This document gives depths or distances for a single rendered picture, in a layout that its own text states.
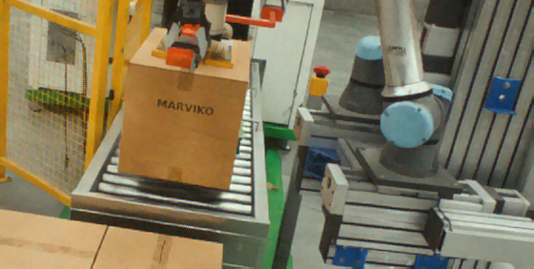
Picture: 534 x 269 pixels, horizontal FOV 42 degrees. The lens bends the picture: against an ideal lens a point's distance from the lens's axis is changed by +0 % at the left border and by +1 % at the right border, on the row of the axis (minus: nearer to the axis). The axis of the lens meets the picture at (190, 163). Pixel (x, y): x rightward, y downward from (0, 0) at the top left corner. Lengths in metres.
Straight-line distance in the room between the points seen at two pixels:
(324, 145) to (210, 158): 0.39
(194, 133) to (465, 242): 0.95
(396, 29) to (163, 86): 0.89
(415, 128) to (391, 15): 0.27
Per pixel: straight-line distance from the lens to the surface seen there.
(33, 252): 2.18
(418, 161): 1.85
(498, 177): 2.18
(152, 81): 2.28
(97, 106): 3.08
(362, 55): 2.28
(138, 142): 2.35
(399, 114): 1.67
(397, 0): 1.67
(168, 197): 2.60
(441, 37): 2.06
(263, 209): 2.51
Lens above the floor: 1.68
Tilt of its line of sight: 23 degrees down
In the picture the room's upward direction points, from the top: 8 degrees clockwise
